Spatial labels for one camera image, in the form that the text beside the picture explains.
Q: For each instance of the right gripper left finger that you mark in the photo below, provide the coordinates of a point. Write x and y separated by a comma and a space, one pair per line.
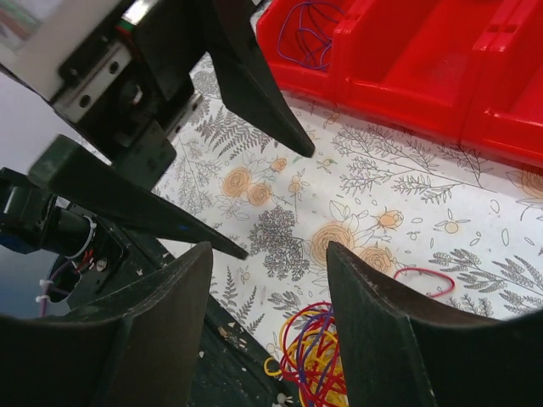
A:
137, 346

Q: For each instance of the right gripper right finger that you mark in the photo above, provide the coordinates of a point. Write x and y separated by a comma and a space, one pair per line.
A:
401, 348

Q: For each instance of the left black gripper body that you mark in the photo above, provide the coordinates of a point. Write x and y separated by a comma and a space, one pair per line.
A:
118, 72

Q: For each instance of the red three-compartment tray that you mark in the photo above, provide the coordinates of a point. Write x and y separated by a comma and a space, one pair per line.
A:
464, 71

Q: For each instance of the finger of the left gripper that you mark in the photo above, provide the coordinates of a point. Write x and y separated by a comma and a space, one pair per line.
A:
247, 86
67, 169

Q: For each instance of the floral patterned table mat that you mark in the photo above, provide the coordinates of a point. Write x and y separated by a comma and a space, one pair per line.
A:
443, 220

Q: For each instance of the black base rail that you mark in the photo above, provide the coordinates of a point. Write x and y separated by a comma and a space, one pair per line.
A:
229, 370

